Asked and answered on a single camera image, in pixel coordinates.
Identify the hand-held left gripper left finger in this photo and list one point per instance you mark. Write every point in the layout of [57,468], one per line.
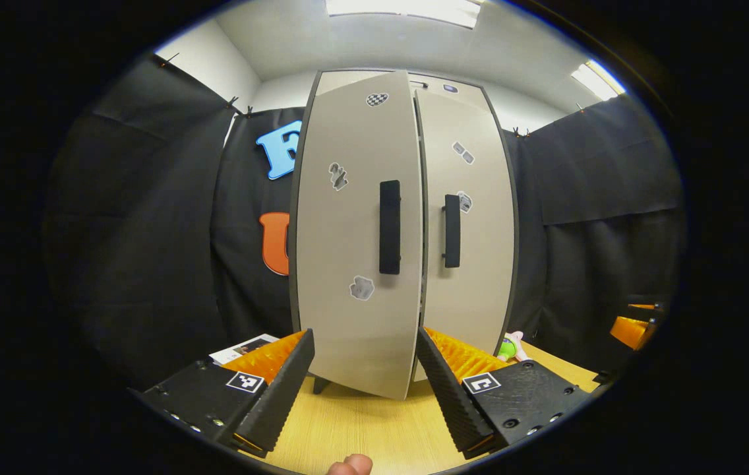
[282,389]

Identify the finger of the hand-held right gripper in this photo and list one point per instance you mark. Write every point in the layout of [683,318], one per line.
[628,332]
[645,306]

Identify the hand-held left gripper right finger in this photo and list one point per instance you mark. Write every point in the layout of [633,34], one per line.
[450,396]

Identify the grey shoe cabinet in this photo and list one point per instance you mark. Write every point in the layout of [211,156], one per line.
[319,384]

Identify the grey shoe cabinet door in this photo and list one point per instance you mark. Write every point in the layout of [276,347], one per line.
[348,231]
[480,264]

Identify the grey cabinet drawer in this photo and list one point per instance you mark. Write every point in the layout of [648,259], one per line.
[467,86]

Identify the white cover book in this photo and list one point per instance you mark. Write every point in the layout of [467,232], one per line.
[242,348]

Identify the pink star plush toy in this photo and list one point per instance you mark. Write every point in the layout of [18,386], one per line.
[509,346]

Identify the small ceiling light panel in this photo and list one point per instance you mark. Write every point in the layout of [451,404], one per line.
[595,80]

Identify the large ceiling light panel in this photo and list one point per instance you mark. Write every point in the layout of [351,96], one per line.
[407,10]

